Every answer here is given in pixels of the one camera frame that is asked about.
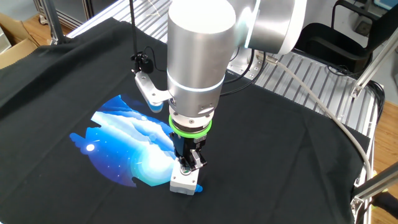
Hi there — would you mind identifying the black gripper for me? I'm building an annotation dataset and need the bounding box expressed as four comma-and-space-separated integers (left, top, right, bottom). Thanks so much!
170, 133, 208, 174

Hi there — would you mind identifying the white green push-button box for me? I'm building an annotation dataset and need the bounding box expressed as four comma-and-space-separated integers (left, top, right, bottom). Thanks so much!
169, 160, 201, 196

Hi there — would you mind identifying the black T-shirt with blue print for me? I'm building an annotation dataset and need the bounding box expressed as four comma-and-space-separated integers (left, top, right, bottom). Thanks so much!
0, 17, 373, 224

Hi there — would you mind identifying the black office chair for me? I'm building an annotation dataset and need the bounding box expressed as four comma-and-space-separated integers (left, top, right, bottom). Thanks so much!
294, 0, 398, 75

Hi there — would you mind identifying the brown cardboard box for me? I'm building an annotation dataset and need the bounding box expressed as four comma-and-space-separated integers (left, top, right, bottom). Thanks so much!
0, 12, 40, 70

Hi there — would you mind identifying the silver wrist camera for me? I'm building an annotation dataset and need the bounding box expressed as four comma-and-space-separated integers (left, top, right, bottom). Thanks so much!
134, 70, 172, 113

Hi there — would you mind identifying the black base cable bundle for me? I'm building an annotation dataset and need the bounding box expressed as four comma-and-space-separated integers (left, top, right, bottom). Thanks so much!
219, 48, 267, 96

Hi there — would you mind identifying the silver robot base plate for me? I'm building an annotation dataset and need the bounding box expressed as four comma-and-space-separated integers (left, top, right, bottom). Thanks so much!
226, 46, 269, 83

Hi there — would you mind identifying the grey thick cable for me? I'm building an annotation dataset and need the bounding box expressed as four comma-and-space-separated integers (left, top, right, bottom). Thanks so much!
264, 53, 373, 183

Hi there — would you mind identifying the aluminium frame strut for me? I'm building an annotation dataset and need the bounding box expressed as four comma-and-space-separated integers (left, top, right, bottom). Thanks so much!
350, 161, 398, 216
350, 29, 398, 100

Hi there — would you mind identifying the dark frame post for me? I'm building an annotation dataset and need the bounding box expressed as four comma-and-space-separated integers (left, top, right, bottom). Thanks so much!
40, 0, 68, 46

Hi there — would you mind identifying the black side cable bundle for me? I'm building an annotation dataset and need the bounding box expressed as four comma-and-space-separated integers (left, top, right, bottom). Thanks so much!
368, 80, 386, 125

